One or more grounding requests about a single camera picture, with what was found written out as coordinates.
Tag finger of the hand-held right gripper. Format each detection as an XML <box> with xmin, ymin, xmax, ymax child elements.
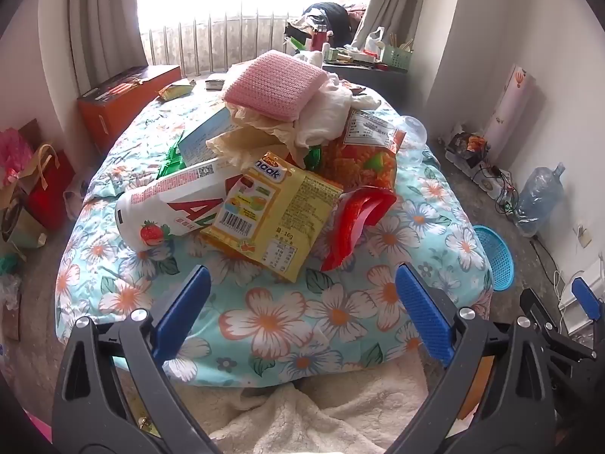
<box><xmin>570</xmin><ymin>277</ymin><xmax>605</xmax><ymax>325</ymax></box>
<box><xmin>519</xmin><ymin>288</ymin><xmax>599</xmax><ymax>365</ymax></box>

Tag red snack packet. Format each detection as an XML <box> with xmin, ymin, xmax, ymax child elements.
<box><xmin>320</xmin><ymin>187</ymin><xmax>398</xmax><ymax>272</ymax></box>

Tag light blue cardboard box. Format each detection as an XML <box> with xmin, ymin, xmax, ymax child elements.
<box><xmin>178</xmin><ymin>104</ymin><xmax>242</xmax><ymax>168</ymax></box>

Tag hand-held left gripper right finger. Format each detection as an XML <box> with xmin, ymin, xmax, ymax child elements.
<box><xmin>388</xmin><ymin>261</ymin><xmax>556</xmax><ymax>454</ymax></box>

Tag green foil packet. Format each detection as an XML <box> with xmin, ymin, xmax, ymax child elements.
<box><xmin>156</xmin><ymin>130</ymin><xmax>187</xmax><ymax>180</ymax></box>

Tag white fleece blanket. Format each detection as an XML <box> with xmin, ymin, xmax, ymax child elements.
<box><xmin>170</xmin><ymin>352</ymin><xmax>438</xmax><ymax>454</ymax></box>

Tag black orange bag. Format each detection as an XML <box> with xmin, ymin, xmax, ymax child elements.
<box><xmin>447</xmin><ymin>125</ymin><xmax>490</xmax><ymax>168</ymax></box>

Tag pile of small boxes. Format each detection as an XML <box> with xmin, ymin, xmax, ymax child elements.
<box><xmin>327</xmin><ymin>46</ymin><xmax>382</xmax><ymax>65</ymax></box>

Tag tangled cables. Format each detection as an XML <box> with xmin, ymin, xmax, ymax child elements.
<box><xmin>492</xmin><ymin>165</ymin><xmax>521</xmax><ymax>215</ymax></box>

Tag grey curtain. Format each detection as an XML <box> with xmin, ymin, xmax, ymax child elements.
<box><xmin>66</xmin><ymin>0</ymin><xmax>148</xmax><ymax>87</ymax></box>
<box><xmin>352</xmin><ymin>0</ymin><xmax>426</xmax><ymax>52</ymax></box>

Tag green plastic basket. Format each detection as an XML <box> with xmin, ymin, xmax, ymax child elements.
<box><xmin>380</xmin><ymin>42</ymin><xmax>414</xmax><ymax>70</ymax></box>

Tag yellow snack packet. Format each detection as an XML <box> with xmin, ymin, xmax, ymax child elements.
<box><xmin>201</xmin><ymin>149</ymin><xmax>343</xmax><ymax>282</ymax></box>

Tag floral blanket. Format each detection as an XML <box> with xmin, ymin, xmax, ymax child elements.
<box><xmin>54</xmin><ymin>82</ymin><xmax>495</xmax><ymax>389</ymax></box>

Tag clear blue water jug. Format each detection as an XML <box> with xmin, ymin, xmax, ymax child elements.
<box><xmin>514</xmin><ymin>162</ymin><xmax>566</xmax><ymax>238</ymax></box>

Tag blue plastic basket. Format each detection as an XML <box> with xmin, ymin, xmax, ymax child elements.
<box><xmin>473</xmin><ymin>224</ymin><xmax>515</xmax><ymax>292</ymax></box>

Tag clear plastic cup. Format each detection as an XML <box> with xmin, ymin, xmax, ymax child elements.
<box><xmin>394</xmin><ymin>114</ymin><xmax>429</xmax><ymax>164</ymax></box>

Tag black clothing pile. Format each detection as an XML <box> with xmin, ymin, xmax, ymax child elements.
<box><xmin>302</xmin><ymin>2</ymin><xmax>354</xmax><ymax>50</ymax></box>

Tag pink knitted cloth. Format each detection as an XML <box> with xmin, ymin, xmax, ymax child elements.
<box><xmin>223</xmin><ymin>50</ymin><xmax>329</xmax><ymax>121</ymax></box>

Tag pink gift bag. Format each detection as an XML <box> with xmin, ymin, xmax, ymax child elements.
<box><xmin>0</xmin><ymin>127</ymin><xmax>35</xmax><ymax>185</ymax></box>

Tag white plastic bag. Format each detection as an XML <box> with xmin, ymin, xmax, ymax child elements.
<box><xmin>364</xmin><ymin>26</ymin><xmax>386</xmax><ymax>54</ymax></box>

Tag beige paper bag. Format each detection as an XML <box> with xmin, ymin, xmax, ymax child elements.
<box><xmin>0</xmin><ymin>184</ymin><xmax>49</xmax><ymax>251</ymax></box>

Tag white crumpled cloth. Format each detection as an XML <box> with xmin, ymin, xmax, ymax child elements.
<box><xmin>293</xmin><ymin>75</ymin><xmax>383</xmax><ymax>149</ymax></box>

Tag pink floral panel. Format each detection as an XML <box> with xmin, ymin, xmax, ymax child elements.
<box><xmin>482</xmin><ymin>64</ymin><xmax>538</xmax><ymax>152</ymax></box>

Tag orange cardboard box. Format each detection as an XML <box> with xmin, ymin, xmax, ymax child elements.
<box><xmin>78</xmin><ymin>65</ymin><xmax>183</xmax><ymax>153</ymax></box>

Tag gold foil snack packet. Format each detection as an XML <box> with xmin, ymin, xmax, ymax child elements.
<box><xmin>158</xmin><ymin>80</ymin><xmax>197</xmax><ymax>103</ymax></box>

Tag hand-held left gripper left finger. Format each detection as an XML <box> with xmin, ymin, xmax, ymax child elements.
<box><xmin>51</xmin><ymin>265</ymin><xmax>223</xmax><ymax>454</ymax></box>

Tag white milk bottle red cap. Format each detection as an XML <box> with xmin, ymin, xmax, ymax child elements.
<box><xmin>115</xmin><ymin>158</ymin><xmax>247</xmax><ymax>251</ymax></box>

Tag orange snack bag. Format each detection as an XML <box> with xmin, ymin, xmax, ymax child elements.
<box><xmin>307</xmin><ymin>109</ymin><xmax>407</xmax><ymax>194</ymax></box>

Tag dark desk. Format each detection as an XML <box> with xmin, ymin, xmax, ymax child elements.
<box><xmin>321</xmin><ymin>59</ymin><xmax>410</xmax><ymax>100</ymax></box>

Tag red gift bag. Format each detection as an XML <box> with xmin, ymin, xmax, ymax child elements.
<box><xmin>26</xmin><ymin>144</ymin><xmax>77</xmax><ymax>232</ymax></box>

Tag metal window railing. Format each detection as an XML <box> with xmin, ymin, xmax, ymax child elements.
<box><xmin>141</xmin><ymin>8</ymin><xmax>295</xmax><ymax>77</ymax></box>

